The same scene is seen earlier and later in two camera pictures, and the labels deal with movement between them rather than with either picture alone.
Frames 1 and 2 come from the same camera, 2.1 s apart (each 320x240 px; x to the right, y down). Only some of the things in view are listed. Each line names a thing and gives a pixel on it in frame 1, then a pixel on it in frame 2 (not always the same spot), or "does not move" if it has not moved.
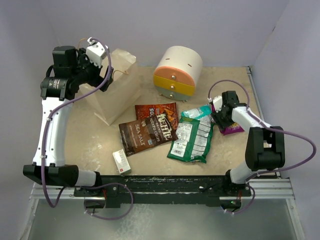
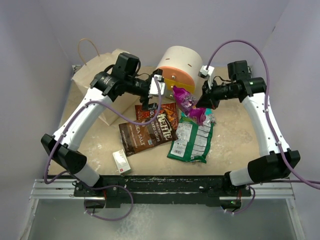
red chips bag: (144, 110) does not move
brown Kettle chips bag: (139, 136) does not move
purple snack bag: (234, 128) → (187, 102)
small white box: (122, 162) does not move
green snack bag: (192, 140) does not move
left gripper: (82, 60) → (144, 100)
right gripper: (221, 124) → (208, 92)
